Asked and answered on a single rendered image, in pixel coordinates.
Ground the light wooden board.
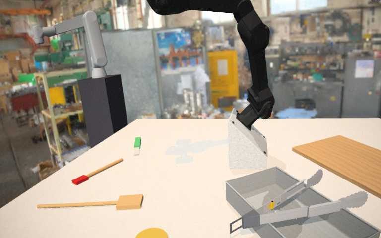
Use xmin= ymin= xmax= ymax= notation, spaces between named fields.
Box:
xmin=292 ymin=135 xmax=381 ymax=199

